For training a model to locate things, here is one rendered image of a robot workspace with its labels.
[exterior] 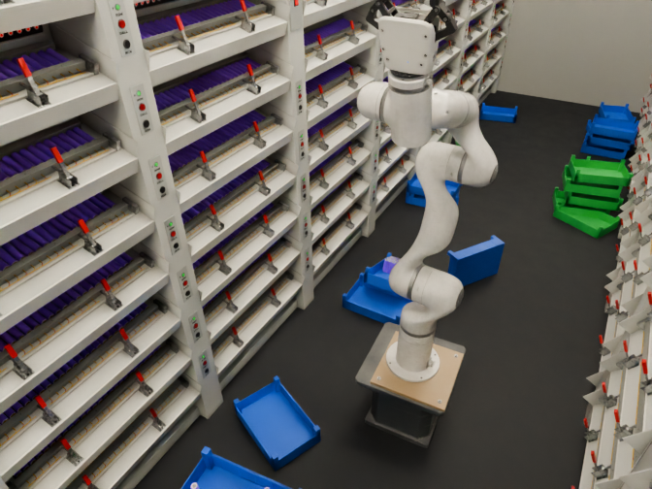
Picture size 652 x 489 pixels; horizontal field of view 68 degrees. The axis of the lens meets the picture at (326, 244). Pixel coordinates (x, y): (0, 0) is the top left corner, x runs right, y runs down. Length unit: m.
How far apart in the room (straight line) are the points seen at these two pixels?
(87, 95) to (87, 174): 0.19
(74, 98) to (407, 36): 0.71
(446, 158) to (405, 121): 0.43
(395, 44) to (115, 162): 0.74
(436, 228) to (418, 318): 0.31
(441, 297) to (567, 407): 0.91
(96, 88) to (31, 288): 0.48
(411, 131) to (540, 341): 1.61
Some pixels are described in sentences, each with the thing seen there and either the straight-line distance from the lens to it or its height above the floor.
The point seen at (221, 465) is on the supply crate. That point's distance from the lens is 1.47.
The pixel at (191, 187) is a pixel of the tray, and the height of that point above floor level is 0.94.
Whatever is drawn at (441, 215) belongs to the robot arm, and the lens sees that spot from 1.44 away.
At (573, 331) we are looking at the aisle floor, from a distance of 2.56.
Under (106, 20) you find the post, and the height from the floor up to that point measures 1.44.
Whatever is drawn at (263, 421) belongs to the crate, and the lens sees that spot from 2.02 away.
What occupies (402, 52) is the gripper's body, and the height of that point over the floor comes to 1.43.
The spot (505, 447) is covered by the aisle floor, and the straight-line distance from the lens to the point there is 2.05.
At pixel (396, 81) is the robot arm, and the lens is 0.96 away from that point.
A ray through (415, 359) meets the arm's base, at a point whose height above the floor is 0.37.
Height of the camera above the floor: 1.67
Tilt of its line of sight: 36 degrees down
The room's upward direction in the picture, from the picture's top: 1 degrees counter-clockwise
